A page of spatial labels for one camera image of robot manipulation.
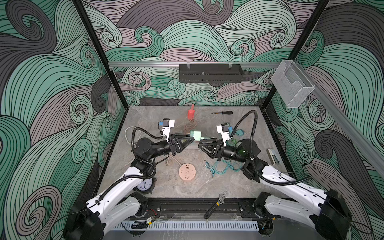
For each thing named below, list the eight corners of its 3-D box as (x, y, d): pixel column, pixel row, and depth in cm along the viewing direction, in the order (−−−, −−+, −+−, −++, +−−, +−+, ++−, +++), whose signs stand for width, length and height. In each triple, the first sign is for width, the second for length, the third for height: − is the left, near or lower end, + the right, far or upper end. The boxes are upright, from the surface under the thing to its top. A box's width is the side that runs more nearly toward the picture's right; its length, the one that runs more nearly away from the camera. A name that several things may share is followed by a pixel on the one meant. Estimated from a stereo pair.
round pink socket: (178, 181, 84) (178, 179, 82) (179, 165, 91) (179, 163, 88) (195, 181, 84) (196, 179, 82) (195, 165, 91) (195, 163, 88)
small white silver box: (272, 164, 91) (274, 162, 89) (266, 151, 97) (268, 148, 95) (277, 164, 91) (280, 162, 89) (272, 151, 97) (274, 148, 95)
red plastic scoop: (187, 119, 115) (187, 116, 112) (187, 106, 124) (187, 104, 122) (194, 119, 115) (194, 116, 112) (194, 106, 124) (194, 104, 122)
